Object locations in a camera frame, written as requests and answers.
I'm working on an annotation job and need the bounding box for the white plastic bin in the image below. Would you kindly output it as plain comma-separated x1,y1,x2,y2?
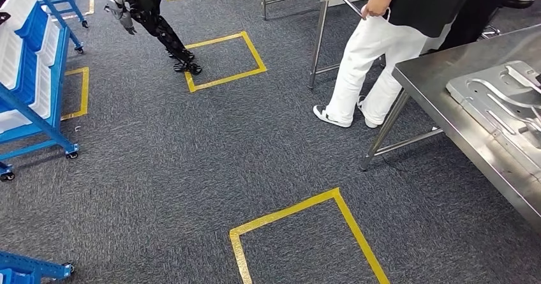
0,0,40,91
29,17,63,120

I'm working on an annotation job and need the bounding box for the stainless steel workbench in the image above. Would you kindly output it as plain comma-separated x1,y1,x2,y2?
359,23,541,234

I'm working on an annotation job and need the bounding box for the blue plastic bin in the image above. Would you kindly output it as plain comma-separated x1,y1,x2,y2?
15,2,50,105

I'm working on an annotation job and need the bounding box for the grey stamped metal plate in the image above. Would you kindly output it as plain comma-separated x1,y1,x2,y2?
445,60,541,158

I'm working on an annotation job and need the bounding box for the black humanoid robot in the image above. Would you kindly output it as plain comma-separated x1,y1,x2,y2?
98,0,203,76

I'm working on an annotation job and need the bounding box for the person's hand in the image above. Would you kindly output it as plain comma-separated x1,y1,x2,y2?
362,0,392,20

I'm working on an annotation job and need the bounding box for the person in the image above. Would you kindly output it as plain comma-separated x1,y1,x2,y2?
313,0,480,129
437,0,527,52

